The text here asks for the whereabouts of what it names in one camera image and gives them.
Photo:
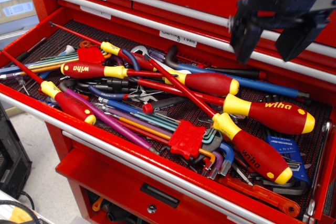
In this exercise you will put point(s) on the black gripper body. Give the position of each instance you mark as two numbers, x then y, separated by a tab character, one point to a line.
274	14

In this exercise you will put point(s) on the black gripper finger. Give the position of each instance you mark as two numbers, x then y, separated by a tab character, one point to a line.
296	38
246	33

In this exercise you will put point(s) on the large red yellow Wiha screwdriver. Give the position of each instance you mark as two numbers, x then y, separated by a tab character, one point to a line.
282	117

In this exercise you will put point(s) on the long blue hex key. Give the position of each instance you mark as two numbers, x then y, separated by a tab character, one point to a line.
249	78

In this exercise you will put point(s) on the red metal tool chest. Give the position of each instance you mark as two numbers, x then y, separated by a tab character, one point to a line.
183	3

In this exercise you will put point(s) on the middle red yellow screwdriver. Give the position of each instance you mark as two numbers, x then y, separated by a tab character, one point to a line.
214	84

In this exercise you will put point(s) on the white Cutting Tools label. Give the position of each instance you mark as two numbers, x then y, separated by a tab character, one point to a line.
177	38

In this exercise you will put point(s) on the open red tool drawer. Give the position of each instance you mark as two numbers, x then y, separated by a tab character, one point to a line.
159	189

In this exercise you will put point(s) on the silver open-end wrench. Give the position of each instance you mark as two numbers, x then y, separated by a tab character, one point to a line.
142	50

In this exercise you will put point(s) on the blue hex key holder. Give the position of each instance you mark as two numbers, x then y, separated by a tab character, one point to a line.
289	150

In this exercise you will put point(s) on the red hex key holder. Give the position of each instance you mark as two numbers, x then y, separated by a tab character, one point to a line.
187	140

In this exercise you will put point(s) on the small black red screwdriver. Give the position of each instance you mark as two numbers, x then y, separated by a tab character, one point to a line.
162	104

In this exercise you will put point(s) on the front red yellow Wiha screwdriver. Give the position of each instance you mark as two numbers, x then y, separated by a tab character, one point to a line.
261	156

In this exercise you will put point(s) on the back thin red screwdriver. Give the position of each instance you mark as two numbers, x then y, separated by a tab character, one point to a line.
139	63

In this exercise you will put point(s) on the red holder back hex set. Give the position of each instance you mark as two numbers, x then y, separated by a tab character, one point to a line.
91	55

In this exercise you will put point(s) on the orange red flat tool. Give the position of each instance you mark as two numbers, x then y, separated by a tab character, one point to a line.
284	204

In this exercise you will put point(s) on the left-pointing Wiha red screwdriver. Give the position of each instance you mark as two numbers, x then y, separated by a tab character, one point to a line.
87	70

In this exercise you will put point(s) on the silver combination wrench right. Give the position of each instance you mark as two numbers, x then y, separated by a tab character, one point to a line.
308	216

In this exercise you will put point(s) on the purple long hex key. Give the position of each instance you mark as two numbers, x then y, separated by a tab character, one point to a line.
132	137

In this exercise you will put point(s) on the long left red screwdriver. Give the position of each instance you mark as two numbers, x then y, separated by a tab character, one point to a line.
68	104

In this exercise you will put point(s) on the black box on floor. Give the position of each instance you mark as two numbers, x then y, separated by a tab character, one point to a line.
15	163

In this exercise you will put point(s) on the blue handled pliers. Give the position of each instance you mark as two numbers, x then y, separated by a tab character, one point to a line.
122	89

